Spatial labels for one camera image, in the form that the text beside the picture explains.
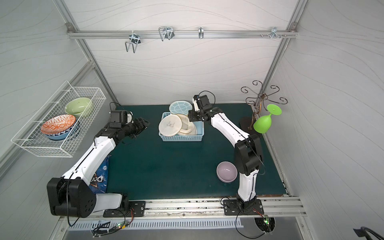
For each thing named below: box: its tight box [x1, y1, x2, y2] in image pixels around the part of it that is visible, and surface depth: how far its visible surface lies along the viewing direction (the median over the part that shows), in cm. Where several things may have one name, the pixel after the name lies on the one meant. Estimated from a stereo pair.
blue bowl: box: [44, 121, 78, 141], surface depth 59 cm
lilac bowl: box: [216, 161, 238, 183], surface depth 85 cm
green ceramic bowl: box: [64, 97, 93, 118], surface depth 73 cm
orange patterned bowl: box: [40, 114, 76, 135], surface depth 64 cm
